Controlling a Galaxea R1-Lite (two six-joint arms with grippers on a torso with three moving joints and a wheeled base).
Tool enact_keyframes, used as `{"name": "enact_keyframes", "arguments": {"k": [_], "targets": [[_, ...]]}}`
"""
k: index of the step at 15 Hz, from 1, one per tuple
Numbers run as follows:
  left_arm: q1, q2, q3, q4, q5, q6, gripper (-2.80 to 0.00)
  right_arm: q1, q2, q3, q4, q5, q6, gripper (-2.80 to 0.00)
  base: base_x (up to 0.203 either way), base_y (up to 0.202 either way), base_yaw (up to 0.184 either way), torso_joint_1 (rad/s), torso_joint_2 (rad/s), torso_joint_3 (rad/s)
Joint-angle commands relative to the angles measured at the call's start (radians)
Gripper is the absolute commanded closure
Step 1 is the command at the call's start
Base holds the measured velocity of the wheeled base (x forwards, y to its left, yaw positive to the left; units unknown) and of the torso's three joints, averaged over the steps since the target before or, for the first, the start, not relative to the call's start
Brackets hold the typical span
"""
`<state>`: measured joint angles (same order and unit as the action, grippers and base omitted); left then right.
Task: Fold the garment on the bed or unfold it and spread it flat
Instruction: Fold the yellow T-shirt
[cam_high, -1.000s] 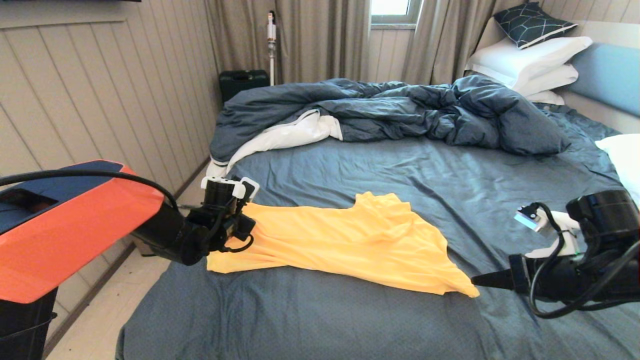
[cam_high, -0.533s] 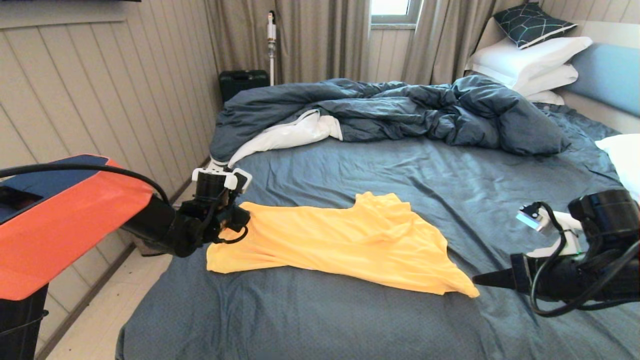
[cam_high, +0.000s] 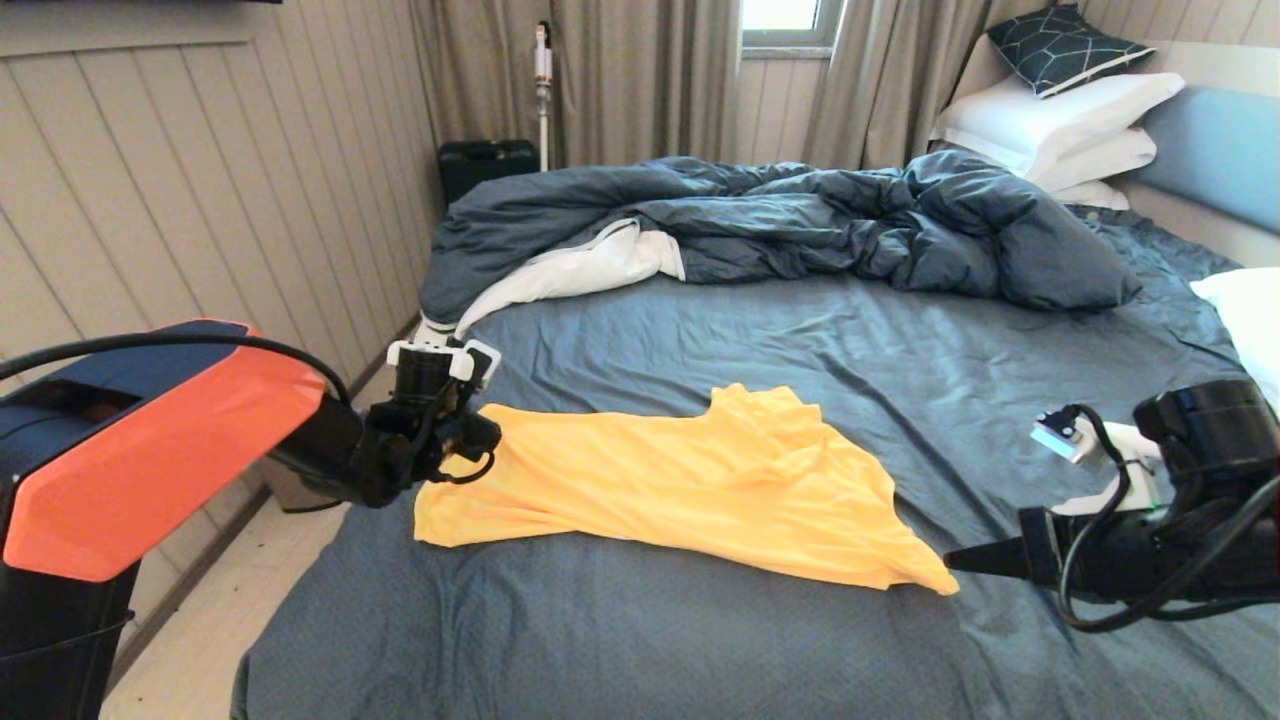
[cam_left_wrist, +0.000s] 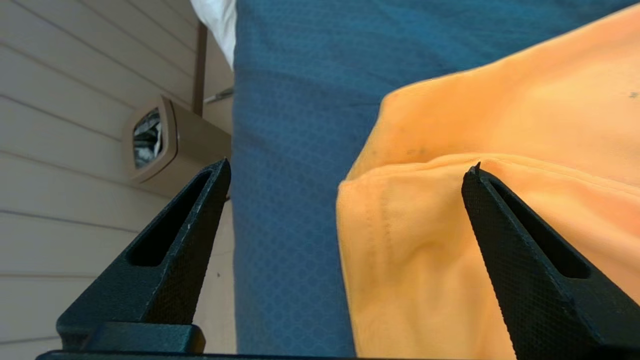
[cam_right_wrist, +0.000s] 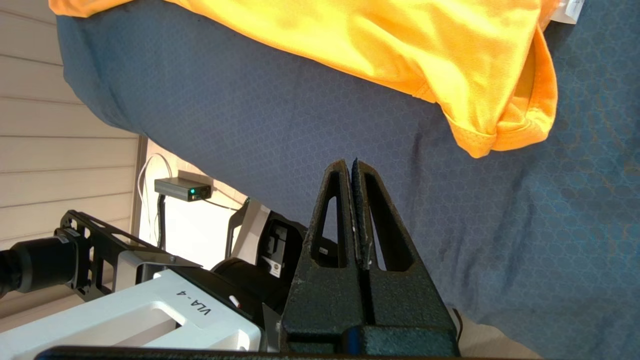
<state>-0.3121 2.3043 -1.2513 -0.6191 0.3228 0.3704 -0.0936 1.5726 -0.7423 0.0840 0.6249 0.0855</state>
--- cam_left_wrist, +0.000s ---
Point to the grey metal rod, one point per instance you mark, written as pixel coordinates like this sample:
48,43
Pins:
220,95

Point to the yellow t-shirt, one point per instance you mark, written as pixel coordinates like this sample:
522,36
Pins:
500,125

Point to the blue bed sheet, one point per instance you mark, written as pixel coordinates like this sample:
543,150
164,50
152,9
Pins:
290,175

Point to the crumpled bin bag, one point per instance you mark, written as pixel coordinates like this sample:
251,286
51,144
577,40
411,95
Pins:
147,140

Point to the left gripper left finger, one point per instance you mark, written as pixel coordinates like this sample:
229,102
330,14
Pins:
150,295

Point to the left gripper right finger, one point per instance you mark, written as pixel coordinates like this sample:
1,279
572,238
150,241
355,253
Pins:
540,300

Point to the brown trash bin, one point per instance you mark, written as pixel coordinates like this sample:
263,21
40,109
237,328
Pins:
200,145

